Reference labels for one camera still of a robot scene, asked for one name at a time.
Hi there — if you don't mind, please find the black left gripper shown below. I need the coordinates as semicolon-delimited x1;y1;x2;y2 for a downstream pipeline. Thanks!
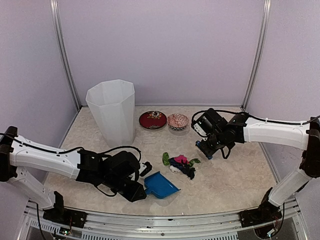
103;174;146;203

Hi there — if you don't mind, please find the blue hand brush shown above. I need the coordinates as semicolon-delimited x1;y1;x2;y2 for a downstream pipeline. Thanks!
195;140;215;160

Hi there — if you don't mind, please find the blue dustpan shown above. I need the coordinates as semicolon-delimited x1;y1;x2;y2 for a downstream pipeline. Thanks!
144;171;180;199

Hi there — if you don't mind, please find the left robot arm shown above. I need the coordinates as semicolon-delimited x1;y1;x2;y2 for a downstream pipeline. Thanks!
0;126;152;223

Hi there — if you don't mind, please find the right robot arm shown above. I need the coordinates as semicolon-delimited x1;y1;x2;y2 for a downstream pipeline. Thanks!
191;108;320;222

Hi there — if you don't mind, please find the green paper scrap right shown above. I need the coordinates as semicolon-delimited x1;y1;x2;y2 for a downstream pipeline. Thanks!
187;158;201;168

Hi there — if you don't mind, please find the black paper scrap curved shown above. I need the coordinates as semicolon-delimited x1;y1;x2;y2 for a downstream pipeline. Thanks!
182;167;196;180

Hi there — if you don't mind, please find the pink patterned bowl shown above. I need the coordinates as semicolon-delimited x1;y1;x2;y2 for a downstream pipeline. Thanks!
167;113;189;131

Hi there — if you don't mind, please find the white paper scrap middle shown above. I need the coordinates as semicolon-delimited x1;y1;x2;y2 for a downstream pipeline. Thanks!
169;165;181;173

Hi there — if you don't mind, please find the red floral plate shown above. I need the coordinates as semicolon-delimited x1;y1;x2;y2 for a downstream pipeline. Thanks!
138;110;167;130

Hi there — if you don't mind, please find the white plastic trash bin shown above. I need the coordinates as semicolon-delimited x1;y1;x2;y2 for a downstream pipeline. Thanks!
85;79;135;148

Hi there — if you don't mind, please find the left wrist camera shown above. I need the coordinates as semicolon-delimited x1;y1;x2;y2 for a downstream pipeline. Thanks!
139;161;153;177

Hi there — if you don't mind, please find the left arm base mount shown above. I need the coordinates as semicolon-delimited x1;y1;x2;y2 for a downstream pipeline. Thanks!
43;191;87;229

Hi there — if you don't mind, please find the aluminium front rail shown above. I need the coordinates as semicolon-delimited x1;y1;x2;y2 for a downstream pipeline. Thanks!
17;204;307;240

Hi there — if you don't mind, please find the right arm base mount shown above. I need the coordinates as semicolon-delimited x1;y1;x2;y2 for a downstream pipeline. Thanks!
238;187;283;228

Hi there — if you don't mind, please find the right aluminium corner post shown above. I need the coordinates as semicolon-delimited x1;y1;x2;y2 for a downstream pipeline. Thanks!
241;0;272;110

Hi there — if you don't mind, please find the aluminium corner post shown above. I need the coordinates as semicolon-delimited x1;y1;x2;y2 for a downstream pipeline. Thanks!
49;0;82;112
241;0;272;110

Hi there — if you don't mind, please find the left aluminium corner post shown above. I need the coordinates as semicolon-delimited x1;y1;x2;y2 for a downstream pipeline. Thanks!
49;0;82;112

